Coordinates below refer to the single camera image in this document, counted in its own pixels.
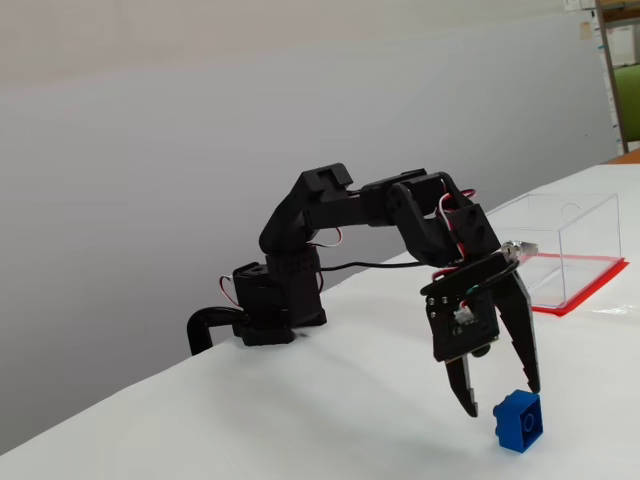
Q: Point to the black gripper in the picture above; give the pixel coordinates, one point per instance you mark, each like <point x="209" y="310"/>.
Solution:
<point x="516" y="320"/>

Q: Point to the blue lego brick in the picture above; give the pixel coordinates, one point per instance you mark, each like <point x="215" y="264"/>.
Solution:
<point x="515" y="425"/>

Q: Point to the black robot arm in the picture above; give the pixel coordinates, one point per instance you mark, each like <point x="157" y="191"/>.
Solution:
<point x="350" y="210"/>

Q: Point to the transparent plastic box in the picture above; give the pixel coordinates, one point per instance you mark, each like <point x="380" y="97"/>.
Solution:
<point x="590" y="240"/>

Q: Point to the white cardboard box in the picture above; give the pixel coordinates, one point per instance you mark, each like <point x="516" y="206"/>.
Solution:
<point x="622" y="45"/>

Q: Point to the silver cylinder lock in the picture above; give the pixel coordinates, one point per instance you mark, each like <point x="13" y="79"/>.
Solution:
<point x="520" y="247"/>

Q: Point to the green panel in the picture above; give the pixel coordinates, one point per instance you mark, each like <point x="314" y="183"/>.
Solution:
<point x="629" y="100"/>

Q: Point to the black table clamp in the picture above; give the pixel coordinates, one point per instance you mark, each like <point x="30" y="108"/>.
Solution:
<point x="197" y="330"/>

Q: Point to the metal shelf rack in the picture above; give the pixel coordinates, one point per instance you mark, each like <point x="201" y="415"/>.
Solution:
<point x="612" y="75"/>

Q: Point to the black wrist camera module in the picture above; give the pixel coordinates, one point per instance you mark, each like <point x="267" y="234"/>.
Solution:
<point x="460" y="330"/>

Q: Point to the red tape frame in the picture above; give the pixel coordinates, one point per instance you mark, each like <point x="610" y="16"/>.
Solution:
<point x="600" y="285"/>

